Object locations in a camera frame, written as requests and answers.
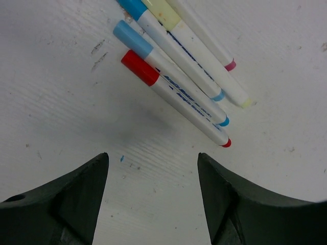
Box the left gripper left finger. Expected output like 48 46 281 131
1 153 109 244

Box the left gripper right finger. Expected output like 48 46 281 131
197 153 326 244

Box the pink capped white pen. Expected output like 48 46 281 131
167 0 237 71

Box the red capped white pen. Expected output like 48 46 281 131
121 50 231 148

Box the light blue capped pen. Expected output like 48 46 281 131
113 20 229 127

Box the yellow capped white pen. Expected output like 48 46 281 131
143 1 251 108

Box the blue capped white pen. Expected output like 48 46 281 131
118 0 225 102

